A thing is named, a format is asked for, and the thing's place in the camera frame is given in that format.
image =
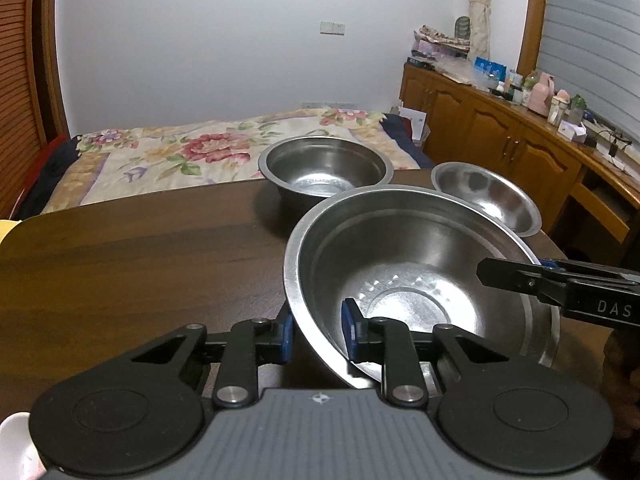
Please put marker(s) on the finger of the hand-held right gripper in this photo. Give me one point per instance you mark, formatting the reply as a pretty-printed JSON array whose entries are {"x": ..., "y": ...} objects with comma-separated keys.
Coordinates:
[
  {"x": 575, "y": 266},
  {"x": 515, "y": 280}
]

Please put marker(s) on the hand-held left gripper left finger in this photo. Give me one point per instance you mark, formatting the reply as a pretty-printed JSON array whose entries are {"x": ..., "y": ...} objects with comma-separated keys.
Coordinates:
[{"x": 286, "y": 340}]

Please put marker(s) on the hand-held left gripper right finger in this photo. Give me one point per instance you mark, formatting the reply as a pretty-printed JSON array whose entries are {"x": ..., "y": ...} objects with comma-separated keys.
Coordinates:
[{"x": 352, "y": 330}]

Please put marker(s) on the large steel bowl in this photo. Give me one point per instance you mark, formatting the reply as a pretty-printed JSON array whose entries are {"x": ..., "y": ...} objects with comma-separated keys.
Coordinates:
[{"x": 415, "y": 270}]

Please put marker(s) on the small shallow steel bowl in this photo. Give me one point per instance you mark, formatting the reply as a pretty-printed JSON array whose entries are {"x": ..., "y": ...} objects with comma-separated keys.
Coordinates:
[{"x": 490, "y": 195}]

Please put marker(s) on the medium deep steel bowl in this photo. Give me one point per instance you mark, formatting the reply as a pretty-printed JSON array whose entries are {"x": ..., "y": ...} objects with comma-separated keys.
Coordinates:
[{"x": 325, "y": 165}]

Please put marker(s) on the person's right hand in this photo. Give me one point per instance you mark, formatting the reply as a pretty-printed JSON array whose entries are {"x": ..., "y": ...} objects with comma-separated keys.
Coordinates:
[{"x": 622, "y": 380}]

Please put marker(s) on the white tissue box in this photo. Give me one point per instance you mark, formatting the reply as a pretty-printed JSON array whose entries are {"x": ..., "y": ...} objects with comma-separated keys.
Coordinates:
[{"x": 572, "y": 131}]

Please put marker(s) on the wooden sideboard cabinet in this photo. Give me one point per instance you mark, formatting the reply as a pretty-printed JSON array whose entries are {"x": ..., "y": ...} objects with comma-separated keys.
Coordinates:
[{"x": 480, "y": 125}]

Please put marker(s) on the peach capped bottle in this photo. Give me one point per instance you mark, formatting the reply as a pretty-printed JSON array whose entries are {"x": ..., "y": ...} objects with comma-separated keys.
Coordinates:
[{"x": 559, "y": 107}]

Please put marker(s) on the pink thermos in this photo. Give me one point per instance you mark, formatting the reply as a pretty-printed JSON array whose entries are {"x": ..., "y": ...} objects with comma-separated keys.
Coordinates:
[{"x": 542, "y": 94}]

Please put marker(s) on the navy blue quilt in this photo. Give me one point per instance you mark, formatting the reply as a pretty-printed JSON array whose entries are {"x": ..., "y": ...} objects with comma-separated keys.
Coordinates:
[{"x": 405, "y": 140}]

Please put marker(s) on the white paper bag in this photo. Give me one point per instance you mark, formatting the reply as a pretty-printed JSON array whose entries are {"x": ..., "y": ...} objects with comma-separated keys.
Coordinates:
[{"x": 414, "y": 122}]

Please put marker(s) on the floral bed blanket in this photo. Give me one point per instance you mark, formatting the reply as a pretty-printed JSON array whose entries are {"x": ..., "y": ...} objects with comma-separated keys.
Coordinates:
[{"x": 200, "y": 155}]

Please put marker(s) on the clear plastic bag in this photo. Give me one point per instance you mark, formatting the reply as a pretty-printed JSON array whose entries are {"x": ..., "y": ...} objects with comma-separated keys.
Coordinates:
[{"x": 460, "y": 72}]

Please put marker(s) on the blue box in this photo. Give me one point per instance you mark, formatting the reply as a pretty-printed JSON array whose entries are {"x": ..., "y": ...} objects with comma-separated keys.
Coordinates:
[{"x": 490, "y": 66}]

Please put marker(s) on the grey window blind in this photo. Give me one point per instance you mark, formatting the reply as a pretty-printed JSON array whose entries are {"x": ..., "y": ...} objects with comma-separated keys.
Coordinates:
[{"x": 595, "y": 35}]

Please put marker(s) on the grey fan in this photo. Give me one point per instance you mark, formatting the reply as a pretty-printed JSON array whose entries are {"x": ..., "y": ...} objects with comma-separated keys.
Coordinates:
[{"x": 463, "y": 29}]

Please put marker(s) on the cream curtain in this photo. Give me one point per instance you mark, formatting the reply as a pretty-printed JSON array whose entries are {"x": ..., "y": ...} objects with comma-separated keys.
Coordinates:
[{"x": 480, "y": 5}]

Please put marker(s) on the dark red cloth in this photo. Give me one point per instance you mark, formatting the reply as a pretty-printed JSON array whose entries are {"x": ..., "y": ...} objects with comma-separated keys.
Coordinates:
[{"x": 47, "y": 175}]

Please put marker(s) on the wooden louvered wardrobe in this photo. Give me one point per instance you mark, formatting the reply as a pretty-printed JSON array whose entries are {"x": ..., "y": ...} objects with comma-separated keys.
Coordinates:
[{"x": 20, "y": 85}]

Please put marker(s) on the wooden window frame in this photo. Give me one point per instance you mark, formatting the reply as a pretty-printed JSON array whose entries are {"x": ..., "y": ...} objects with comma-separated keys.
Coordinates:
[{"x": 532, "y": 15}]

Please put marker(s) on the white wall switch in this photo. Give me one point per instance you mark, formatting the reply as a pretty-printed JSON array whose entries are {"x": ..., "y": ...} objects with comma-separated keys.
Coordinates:
[{"x": 332, "y": 28}]

